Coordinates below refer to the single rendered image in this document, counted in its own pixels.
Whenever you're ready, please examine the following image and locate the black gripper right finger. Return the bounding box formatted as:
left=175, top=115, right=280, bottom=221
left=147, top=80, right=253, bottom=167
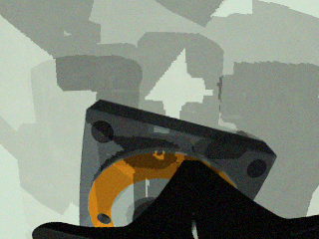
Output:
left=192, top=159, right=319, bottom=239

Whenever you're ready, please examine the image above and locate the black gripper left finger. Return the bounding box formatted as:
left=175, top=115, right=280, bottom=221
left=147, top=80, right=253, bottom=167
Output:
left=32, top=160, right=195, bottom=239

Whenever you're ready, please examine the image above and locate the orange round plate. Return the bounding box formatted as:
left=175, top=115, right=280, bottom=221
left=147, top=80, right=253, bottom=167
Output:
left=88, top=146, right=238, bottom=227

